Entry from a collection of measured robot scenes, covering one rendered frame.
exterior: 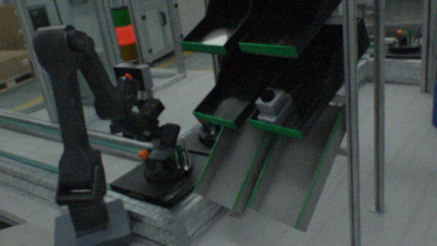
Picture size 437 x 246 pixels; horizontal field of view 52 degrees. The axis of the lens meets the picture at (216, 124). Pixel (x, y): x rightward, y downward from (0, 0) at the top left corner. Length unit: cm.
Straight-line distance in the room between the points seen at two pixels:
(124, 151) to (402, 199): 88
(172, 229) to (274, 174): 27
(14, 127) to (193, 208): 118
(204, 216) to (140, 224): 16
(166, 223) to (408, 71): 136
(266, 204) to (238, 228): 21
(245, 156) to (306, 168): 16
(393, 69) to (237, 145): 118
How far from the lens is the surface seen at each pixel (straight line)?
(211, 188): 108
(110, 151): 161
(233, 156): 107
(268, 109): 87
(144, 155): 118
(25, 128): 204
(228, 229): 119
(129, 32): 135
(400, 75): 211
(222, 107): 100
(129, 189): 124
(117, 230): 92
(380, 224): 119
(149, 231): 115
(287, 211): 97
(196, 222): 115
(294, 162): 100
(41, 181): 147
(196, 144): 141
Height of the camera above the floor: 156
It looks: 22 degrees down
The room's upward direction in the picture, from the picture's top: 9 degrees counter-clockwise
